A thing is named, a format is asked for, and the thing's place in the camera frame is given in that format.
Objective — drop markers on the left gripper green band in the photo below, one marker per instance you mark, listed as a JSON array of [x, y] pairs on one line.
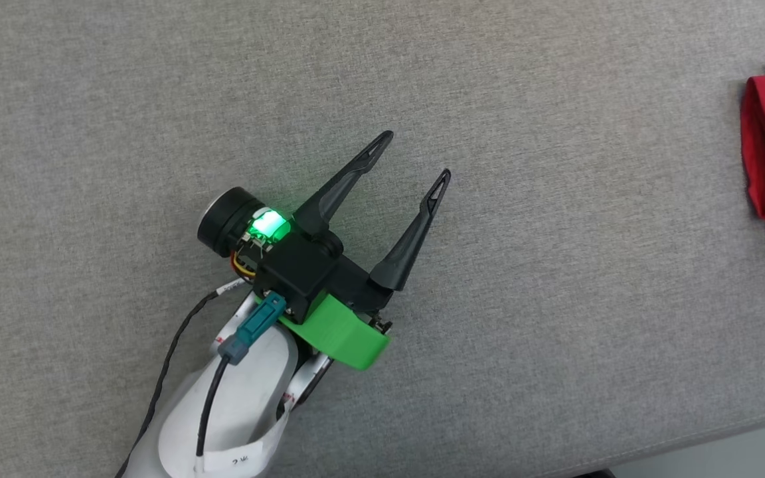
[[342, 332]]

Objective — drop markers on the grey fabric sofa cushion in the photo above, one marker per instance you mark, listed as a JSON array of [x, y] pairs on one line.
[[555, 265]]

